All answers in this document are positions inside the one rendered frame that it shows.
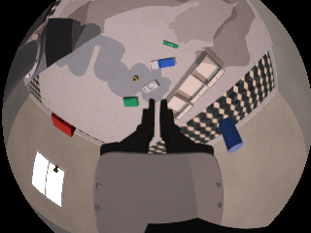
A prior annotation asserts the white domino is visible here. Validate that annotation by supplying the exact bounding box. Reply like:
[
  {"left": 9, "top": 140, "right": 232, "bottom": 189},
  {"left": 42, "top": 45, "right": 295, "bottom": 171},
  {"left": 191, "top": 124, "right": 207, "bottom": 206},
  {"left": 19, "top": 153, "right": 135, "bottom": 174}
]
[{"left": 142, "top": 81, "right": 159, "bottom": 93}]

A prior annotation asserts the blue and white eraser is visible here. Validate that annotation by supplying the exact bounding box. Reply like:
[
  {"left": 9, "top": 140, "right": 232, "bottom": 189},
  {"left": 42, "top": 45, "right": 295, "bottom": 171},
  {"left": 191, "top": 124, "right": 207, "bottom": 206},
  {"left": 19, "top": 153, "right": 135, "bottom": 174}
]
[{"left": 151, "top": 57, "right": 175, "bottom": 70}]

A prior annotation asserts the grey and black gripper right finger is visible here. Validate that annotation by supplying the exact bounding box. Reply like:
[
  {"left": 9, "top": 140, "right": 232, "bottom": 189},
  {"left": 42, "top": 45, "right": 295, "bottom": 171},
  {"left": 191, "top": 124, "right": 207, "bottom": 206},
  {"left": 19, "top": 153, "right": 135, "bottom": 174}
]
[{"left": 159, "top": 99, "right": 214, "bottom": 155}]

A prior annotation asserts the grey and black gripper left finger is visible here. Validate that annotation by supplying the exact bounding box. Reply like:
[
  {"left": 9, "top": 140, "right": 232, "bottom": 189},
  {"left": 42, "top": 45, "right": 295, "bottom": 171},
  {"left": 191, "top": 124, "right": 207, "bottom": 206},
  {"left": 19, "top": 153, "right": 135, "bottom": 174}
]
[{"left": 100, "top": 99, "right": 156, "bottom": 155}]

